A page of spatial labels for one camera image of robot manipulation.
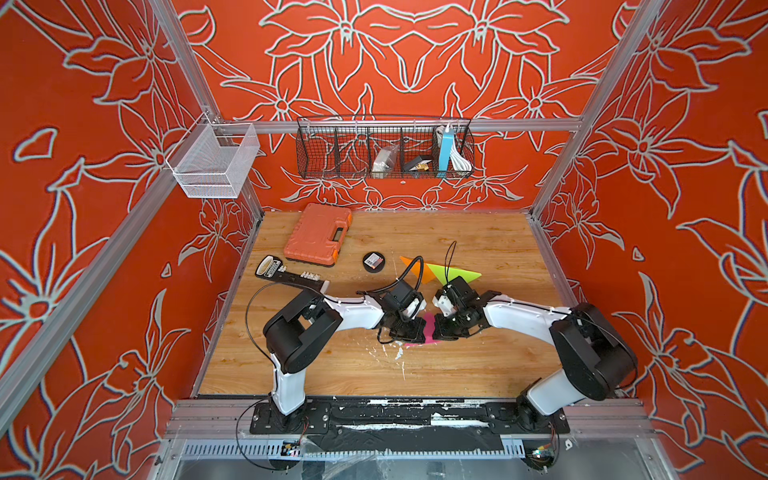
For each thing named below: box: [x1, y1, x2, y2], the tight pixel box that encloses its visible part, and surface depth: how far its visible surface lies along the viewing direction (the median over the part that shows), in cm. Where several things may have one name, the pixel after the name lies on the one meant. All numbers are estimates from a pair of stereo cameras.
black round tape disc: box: [362, 251, 386, 274], surface depth 104 cm
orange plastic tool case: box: [283, 203, 353, 266], surface depth 109 cm
